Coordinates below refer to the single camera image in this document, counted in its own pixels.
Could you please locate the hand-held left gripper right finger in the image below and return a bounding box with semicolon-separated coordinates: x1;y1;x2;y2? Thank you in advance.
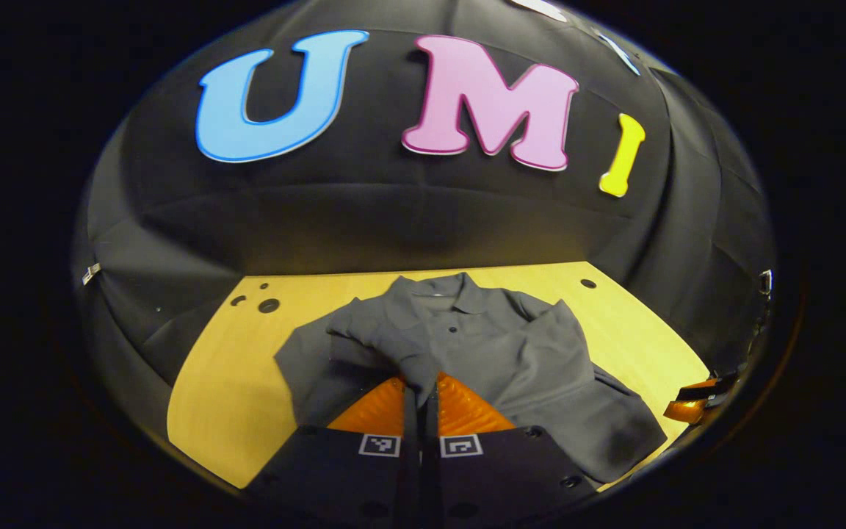
422;371;601;528

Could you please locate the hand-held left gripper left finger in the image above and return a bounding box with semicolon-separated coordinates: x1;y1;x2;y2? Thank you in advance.
245;375;422;528

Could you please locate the gray collared shirt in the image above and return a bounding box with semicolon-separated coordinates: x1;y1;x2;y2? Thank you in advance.
274;272;668;484

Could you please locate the black backdrop cloth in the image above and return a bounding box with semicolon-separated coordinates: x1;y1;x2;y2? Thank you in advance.
70;0;776;442

